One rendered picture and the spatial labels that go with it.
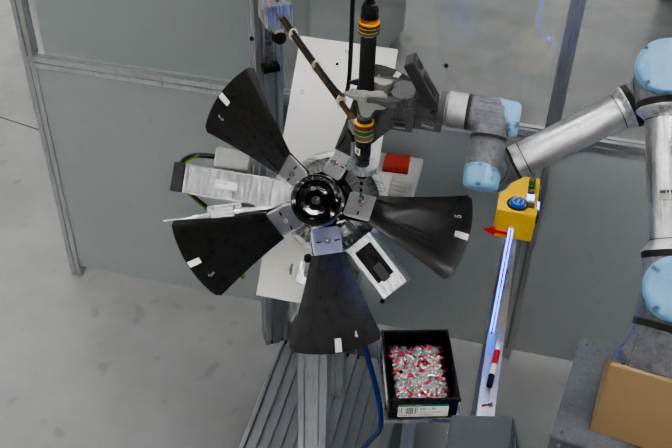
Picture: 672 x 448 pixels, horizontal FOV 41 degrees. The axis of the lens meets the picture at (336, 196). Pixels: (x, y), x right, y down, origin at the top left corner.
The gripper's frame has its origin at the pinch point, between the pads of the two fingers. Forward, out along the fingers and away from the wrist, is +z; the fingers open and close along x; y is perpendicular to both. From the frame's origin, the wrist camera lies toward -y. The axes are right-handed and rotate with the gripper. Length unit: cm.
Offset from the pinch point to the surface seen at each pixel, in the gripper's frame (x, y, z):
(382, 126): 8.9, 15.2, -5.5
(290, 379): 34, 143, 24
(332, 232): -3.5, 38.8, 2.6
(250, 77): 11.6, 9.3, 26.7
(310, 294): -17.7, 46.0, 4.1
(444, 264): -9.4, 37.0, -24.7
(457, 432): -61, 27, -33
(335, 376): 32, 133, 8
